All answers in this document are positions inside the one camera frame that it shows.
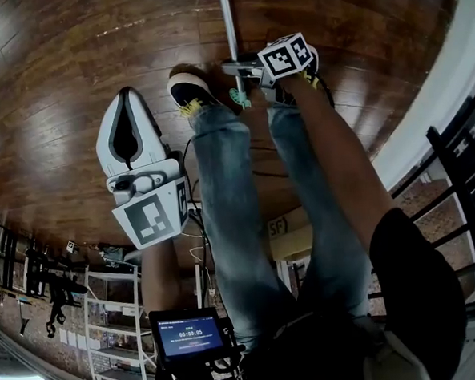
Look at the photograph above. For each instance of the black chest-mounted screen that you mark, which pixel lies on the black chest-mounted screen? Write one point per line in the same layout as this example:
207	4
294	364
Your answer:
188	334

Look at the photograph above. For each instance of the person's left leg in jeans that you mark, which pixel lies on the person's left leg in jeans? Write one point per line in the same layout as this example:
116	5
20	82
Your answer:
230	209

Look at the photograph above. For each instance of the person's left dark shoe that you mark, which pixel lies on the person's left dark shoe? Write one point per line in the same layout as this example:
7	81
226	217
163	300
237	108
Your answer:
189	89

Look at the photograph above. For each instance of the black equipment stands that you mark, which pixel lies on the black equipment stands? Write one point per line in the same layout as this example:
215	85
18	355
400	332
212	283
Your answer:
46	273

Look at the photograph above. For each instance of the black metal railing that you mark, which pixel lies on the black metal railing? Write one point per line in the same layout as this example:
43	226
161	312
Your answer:
469	211

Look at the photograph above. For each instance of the person's dark shoe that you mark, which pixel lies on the person's dark shoe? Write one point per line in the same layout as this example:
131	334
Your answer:
189	89
315	82

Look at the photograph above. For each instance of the cardboard box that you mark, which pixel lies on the cardboard box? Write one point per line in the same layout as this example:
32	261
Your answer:
290	238

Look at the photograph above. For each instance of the person's left forearm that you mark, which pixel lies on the person's left forearm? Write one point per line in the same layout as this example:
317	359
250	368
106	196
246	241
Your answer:
158	278

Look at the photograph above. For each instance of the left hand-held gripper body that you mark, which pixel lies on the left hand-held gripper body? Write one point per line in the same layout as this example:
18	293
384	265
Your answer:
151	218

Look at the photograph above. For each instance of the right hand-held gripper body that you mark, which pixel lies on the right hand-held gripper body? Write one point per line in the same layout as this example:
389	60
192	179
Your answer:
283	58

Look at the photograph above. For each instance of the person's leg in jeans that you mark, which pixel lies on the person's leg in jeans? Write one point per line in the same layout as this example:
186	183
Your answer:
230	209
318	204

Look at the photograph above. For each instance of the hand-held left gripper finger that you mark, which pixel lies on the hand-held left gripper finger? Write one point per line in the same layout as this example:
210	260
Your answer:
152	134
105	143

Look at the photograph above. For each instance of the person's black shirt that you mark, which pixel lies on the person's black shirt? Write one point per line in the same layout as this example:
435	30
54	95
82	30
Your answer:
412	295

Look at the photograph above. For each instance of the person's right dark shoe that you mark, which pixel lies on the person's right dark shoe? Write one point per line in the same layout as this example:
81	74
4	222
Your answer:
315	82

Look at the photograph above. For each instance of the person's right forearm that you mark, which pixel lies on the person's right forearm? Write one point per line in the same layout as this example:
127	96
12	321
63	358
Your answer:
335	147

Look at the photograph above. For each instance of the black screen mount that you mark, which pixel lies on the black screen mount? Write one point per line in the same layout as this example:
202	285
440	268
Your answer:
220	367

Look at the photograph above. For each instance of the wooden floor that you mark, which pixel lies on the wooden floor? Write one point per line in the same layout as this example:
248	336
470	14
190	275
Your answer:
54	76

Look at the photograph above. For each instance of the white metal shelf rack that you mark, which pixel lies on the white metal shelf rack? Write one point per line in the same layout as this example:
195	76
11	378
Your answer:
137	295

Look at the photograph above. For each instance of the person's right leg in jeans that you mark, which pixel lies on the person's right leg in jeans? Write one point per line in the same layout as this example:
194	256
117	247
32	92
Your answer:
318	204

